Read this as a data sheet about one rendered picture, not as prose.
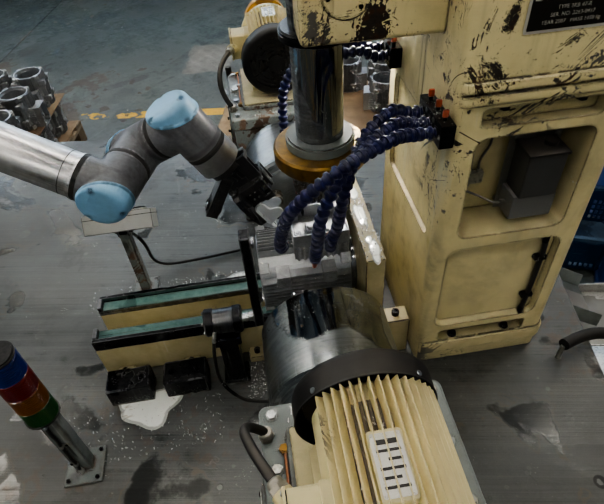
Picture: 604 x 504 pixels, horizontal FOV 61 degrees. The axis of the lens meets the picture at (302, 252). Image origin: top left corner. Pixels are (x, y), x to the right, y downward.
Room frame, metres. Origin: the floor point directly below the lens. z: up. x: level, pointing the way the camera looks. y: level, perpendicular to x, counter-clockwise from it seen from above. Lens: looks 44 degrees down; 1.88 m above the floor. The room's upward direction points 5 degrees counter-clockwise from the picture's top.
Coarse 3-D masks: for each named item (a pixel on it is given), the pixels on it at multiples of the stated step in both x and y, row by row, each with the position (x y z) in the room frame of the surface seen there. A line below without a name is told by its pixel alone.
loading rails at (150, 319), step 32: (160, 288) 0.88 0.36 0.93; (192, 288) 0.88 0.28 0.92; (224, 288) 0.87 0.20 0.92; (128, 320) 0.84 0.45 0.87; (160, 320) 0.84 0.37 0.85; (192, 320) 0.78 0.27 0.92; (128, 352) 0.74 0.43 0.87; (160, 352) 0.74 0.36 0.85; (192, 352) 0.75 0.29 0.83; (256, 352) 0.74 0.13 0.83
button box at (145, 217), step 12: (84, 216) 1.00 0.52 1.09; (132, 216) 0.99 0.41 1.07; (144, 216) 0.99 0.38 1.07; (156, 216) 1.04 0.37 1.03; (84, 228) 0.98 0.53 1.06; (96, 228) 0.98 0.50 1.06; (108, 228) 0.98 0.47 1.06; (120, 228) 0.98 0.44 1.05; (132, 228) 0.98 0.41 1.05; (144, 228) 0.98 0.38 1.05
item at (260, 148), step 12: (288, 120) 1.25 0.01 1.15; (264, 132) 1.20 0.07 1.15; (276, 132) 1.18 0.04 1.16; (252, 144) 1.19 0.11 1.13; (264, 144) 1.15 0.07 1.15; (252, 156) 1.14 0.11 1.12; (264, 156) 1.10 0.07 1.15; (276, 168) 1.05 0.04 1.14; (276, 180) 1.05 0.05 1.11; (288, 180) 1.05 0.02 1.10; (276, 192) 1.04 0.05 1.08; (288, 192) 1.05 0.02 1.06; (288, 204) 1.05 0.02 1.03
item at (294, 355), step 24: (336, 288) 0.63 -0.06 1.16; (288, 312) 0.59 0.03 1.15; (312, 312) 0.58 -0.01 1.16; (336, 312) 0.57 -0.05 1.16; (360, 312) 0.58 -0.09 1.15; (384, 312) 0.63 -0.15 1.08; (264, 336) 0.59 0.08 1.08; (288, 336) 0.54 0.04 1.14; (312, 336) 0.53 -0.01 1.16; (336, 336) 0.52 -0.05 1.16; (360, 336) 0.52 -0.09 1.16; (384, 336) 0.54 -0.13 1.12; (264, 360) 0.56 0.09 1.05; (288, 360) 0.50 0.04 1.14; (312, 360) 0.48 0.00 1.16; (288, 384) 0.46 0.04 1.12
